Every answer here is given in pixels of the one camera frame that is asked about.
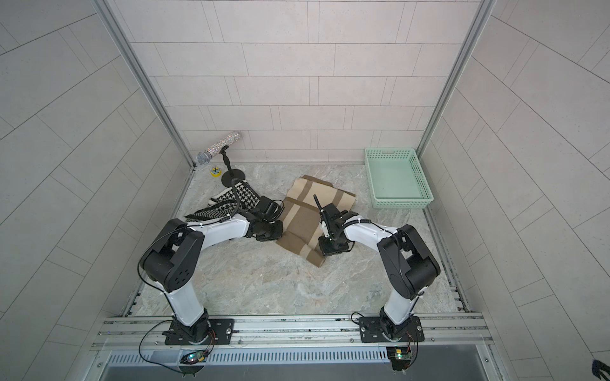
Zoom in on right green circuit board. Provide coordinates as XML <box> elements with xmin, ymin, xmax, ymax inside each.
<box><xmin>386</xmin><ymin>347</ymin><xmax>414</xmax><ymax>371</ymax></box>

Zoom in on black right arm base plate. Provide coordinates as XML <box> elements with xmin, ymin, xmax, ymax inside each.
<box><xmin>357</xmin><ymin>315</ymin><xmax>425</xmax><ymax>343</ymax></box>

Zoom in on aluminium mounting rail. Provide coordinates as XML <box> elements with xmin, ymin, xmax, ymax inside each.
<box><xmin>88</xmin><ymin>313</ymin><xmax>493</xmax><ymax>350</ymax></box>

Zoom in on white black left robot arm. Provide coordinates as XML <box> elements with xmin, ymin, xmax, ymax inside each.
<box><xmin>138</xmin><ymin>196</ymin><xmax>283</xmax><ymax>344</ymax></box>

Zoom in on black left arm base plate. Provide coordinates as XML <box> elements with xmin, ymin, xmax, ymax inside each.
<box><xmin>162</xmin><ymin>318</ymin><xmax>235</xmax><ymax>345</ymax></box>

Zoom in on left green circuit board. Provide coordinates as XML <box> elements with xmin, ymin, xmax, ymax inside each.
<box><xmin>180</xmin><ymin>350</ymin><xmax>209</xmax><ymax>365</ymax></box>

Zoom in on glittery silver microphone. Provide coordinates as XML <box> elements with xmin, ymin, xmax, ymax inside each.
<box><xmin>196</xmin><ymin>131</ymin><xmax>241</xmax><ymax>165</ymax></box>

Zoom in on black round microphone stand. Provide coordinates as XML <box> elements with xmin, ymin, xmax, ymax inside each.
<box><xmin>219</xmin><ymin>145</ymin><xmax>246</xmax><ymax>188</ymax></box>

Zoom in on black white houndstooth scarf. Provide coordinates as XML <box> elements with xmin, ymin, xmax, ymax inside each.
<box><xmin>185</xmin><ymin>181</ymin><xmax>260</xmax><ymax>222</ymax></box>

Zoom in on green circuit board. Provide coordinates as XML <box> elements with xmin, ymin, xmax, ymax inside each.
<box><xmin>180</xmin><ymin>350</ymin><xmax>209</xmax><ymax>365</ymax></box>
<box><xmin>386</xmin><ymin>347</ymin><xmax>414</xmax><ymax>371</ymax></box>

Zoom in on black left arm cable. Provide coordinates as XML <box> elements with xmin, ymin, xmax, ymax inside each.
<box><xmin>190</xmin><ymin>175</ymin><xmax>241</xmax><ymax>227</ymax></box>

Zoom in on mint green plastic basket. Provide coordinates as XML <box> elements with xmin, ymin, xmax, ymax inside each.
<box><xmin>365</xmin><ymin>148</ymin><xmax>434</xmax><ymax>209</ymax></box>

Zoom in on brown beige plaid scarf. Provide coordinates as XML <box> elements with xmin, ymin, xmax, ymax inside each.
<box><xmin>276</xmin><ymin>176</ymin><xmax>356</xmax><ymax>268</ymax></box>

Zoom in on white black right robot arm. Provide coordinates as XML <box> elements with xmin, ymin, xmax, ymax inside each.
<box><xmin>314</xmin><ymin>197</ymin><xmax>440</xmax><ymax>340</ymax></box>

